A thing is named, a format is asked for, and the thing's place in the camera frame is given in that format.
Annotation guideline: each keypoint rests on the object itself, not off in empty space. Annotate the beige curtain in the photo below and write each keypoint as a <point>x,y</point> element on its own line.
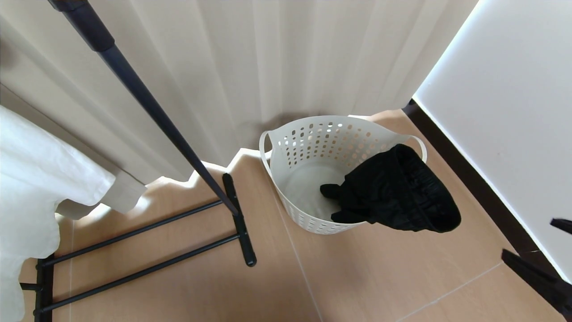
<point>246,58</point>

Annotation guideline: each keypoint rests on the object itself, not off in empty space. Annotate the black clothes rack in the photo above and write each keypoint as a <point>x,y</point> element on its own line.
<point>147,103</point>

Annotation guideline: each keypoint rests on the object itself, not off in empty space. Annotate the black garment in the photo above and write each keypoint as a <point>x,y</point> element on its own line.
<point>397,192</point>

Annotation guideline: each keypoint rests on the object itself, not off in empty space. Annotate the white garment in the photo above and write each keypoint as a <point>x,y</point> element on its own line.
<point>35,179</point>

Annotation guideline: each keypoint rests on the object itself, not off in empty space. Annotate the white laundry basket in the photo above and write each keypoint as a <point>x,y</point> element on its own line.
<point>304,197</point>

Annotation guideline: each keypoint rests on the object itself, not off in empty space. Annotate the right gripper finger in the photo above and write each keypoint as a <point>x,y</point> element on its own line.
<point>549,281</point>
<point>564,225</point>

